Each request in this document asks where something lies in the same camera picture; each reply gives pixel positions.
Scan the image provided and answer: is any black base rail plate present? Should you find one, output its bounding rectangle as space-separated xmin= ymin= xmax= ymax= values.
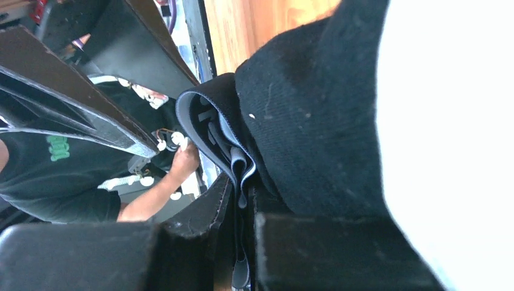
xmin=182 ymin=0 xmax=218 ymax=82

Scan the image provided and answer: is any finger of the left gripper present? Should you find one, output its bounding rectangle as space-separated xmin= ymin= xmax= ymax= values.
xmin=81 ymin=0 xmax=199 ymax=98
xmin=1 ymin=25 xmax=159 ymax=158

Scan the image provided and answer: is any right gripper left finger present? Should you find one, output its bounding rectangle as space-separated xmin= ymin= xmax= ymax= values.
xmin=1 ymin=175 xmax=233 ymax=290

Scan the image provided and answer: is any person in black shirt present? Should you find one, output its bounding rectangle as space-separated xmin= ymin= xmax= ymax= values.
xmin=0 ymin=80 xmax=190 ymax=224

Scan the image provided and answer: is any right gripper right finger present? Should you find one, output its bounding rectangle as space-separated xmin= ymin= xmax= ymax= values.
xmin=253 ymin=187 xmax=441 ymax=290

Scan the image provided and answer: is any black Junhao underwear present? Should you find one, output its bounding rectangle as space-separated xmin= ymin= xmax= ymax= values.
xmin=176 ymin=1 xmax=389 ymax=288

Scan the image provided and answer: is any person hand lower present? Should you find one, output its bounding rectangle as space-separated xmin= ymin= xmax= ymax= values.
xmin=169 ymin=141 xmax=200 ymax=184

